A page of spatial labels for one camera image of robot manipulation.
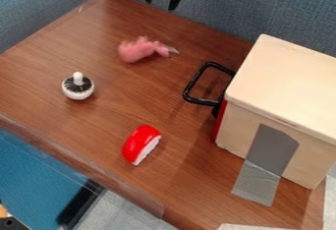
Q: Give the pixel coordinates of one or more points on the pink plush bunny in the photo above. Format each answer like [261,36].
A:
[143,49]

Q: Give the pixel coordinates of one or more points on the drawer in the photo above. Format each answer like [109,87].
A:
[209,88]

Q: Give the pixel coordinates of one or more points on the white toy mushroom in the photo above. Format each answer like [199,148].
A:
[78,86]

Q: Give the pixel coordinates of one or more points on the red and white toy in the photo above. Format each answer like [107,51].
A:
[140,144]

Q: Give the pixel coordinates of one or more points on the cabinet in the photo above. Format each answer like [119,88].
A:
[280,109]

